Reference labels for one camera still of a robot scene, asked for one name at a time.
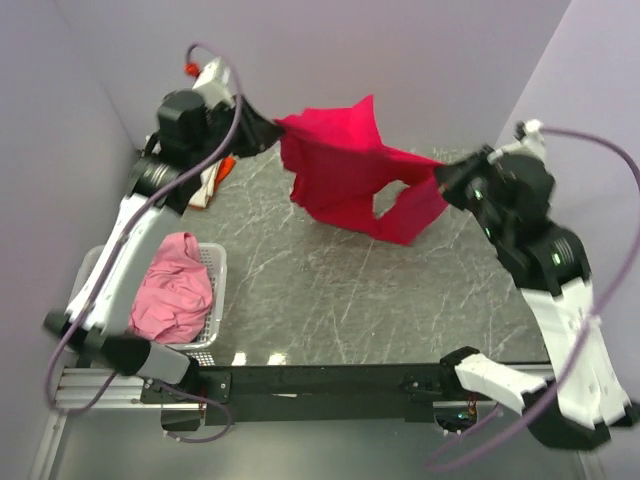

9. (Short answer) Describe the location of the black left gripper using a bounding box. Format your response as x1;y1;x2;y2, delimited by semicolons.
189;93;284;171

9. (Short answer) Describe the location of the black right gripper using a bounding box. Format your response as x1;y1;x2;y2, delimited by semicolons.
432;144;506;243

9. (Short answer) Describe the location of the red t shirt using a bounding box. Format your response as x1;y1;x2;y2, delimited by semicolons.
275;95;447;246

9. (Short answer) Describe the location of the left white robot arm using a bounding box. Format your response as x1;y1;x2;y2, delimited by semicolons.
44;89;283;402

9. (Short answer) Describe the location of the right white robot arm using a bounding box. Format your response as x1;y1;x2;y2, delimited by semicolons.
434;152;639;451

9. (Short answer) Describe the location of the folded cream t shirt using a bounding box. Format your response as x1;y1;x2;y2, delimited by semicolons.
188;160;225;210

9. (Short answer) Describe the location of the white plastic basket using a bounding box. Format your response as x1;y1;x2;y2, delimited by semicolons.
74;242;228;350

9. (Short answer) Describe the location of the pink t shirt in basket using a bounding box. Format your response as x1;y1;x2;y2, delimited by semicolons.
129;232;213;344

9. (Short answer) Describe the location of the black base beam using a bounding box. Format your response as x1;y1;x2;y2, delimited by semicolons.
141;359;483;432

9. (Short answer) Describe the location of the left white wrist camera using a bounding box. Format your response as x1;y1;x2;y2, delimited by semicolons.
184;57;235;107

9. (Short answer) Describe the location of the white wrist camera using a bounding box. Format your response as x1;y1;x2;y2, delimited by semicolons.
487;119;547;164
184;57;235;107

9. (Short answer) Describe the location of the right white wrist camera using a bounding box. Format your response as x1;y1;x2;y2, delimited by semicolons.
487;119;547;164

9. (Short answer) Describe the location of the aluminium rail frame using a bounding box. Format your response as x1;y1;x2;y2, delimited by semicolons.
28;367;606;479

